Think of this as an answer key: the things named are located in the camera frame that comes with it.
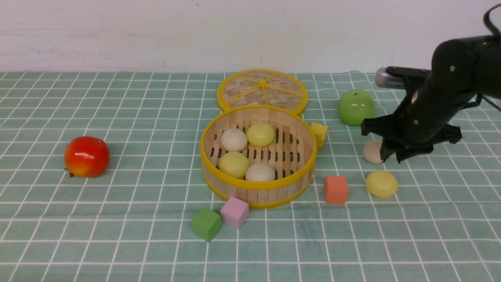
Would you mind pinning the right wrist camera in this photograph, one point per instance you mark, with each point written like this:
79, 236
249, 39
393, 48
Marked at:
394, 77

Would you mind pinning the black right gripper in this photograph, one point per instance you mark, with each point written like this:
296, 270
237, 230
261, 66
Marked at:
421, 120

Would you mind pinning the green cube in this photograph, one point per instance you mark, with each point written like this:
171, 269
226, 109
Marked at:
206, 224

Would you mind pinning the woven bamboo steamer lid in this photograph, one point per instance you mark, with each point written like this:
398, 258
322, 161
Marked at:
262, 87

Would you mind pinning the beige bun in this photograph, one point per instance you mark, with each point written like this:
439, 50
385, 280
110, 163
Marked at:
260, 172
371, 151
233, 140

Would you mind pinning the bamboo steamer tray yellow rim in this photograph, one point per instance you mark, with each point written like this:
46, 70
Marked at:
292, 154

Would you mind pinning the red apple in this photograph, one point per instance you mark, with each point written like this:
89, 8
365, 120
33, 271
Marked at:
86, 157

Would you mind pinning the beige bun front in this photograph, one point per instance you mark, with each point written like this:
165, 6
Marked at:
260, 172

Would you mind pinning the yellow bun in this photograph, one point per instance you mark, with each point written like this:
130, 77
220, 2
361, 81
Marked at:
234, 164
382, 184
260, 134

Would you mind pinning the pink cube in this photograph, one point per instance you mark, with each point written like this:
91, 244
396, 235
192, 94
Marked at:
234, 212

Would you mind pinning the orange cube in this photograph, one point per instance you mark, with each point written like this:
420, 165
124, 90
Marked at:
336, 190

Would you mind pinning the green apple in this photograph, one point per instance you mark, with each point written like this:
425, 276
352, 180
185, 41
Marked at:
354, 106

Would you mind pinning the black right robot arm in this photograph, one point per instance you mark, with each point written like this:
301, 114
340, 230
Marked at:
462, 72

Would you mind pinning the yellow cube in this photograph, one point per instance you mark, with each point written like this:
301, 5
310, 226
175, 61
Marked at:
320, 133

